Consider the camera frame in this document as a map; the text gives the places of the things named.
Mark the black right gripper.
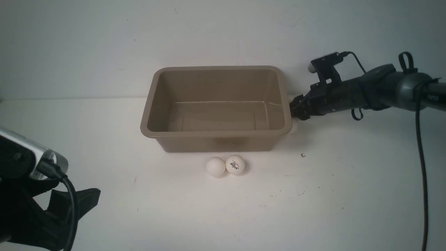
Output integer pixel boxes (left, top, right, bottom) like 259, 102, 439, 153
289, 78, 368, 121

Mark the white table-tennis ball black print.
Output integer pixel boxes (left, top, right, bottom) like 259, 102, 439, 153
288, 118, 299, 135

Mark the brown plastic bin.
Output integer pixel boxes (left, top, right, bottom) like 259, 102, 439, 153
140, 66, 292, 153

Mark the black right camera cable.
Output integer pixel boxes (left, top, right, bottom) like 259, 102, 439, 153
338, 51, 440, 251

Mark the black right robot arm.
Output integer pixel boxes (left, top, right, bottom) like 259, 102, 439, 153
290, 64, 445, 121

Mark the white table-tennis ball blue logo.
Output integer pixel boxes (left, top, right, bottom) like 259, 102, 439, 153
225, 155, 246, 175

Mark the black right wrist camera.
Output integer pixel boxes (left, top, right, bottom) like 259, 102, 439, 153
307, 52, 344, 84

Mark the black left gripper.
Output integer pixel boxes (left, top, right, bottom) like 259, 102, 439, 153
1, 175, 101, 251

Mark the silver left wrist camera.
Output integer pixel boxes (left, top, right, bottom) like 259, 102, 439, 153
0, 127, 69, 181

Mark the plain white table-tennis ball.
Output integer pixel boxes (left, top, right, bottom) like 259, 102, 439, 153
206, 157, 226, 178

